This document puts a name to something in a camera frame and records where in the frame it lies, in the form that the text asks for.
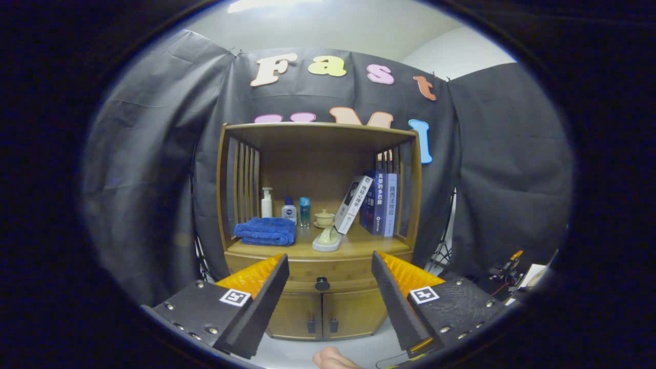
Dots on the wooden cabinet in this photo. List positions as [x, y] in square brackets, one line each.
[307, 174]

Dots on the white pump bottle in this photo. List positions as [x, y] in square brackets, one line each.
[267, 207]

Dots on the dark navy book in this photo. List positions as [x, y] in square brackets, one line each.
[367, 210]

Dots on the white bottle with blue cap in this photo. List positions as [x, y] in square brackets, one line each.
[289, 211]

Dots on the white paper sheet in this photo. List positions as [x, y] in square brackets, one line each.
[533, 274]

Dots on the blue folded towel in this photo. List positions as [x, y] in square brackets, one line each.
[264, 231]

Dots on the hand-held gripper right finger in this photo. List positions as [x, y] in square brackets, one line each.
[395, 302]

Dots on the wooden drawer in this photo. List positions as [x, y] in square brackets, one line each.
[338, 269]

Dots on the white book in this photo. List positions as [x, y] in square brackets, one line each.
[351, 205]

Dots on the pale green soap dish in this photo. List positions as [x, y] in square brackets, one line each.
[328, 240]

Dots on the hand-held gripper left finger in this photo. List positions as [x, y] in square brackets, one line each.
[266, 302]

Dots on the wooden cabinet door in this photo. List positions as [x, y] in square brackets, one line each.
[353, 312]
[292, 315]

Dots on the black equipment with orange part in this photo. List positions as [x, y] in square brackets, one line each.
[507, 269]

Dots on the light blue book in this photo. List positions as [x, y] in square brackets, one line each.
[390, 205]

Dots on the beige lidded teacup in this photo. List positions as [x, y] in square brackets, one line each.
[324, 218]

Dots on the wooden countertop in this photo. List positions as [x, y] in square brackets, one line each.
[369, 243]

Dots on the black backdrop cloth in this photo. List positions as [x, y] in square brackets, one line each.
[154, 179]

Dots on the clear blue bottle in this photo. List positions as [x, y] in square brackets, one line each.
[304, 211]

